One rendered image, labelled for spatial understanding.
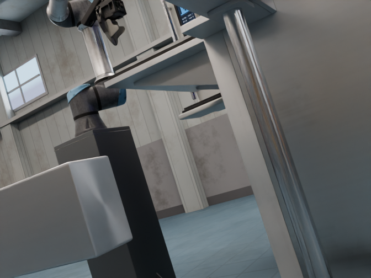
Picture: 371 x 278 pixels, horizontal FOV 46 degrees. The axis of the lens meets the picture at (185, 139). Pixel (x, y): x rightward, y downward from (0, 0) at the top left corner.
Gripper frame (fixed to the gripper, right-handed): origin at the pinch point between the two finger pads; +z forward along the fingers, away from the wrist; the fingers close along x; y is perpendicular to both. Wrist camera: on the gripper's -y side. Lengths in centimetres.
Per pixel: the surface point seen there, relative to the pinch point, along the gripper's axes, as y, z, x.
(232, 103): 41, 38, -12
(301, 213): 56, 70, -33
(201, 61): 31.6, 20.5, -1.7
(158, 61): 20.8, 16.8, -10.3
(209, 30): 43.2, 17.2, -17.4
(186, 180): -205, 61, 388
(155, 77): 13.4, 18.8, -1.8
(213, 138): -153, 18, 401
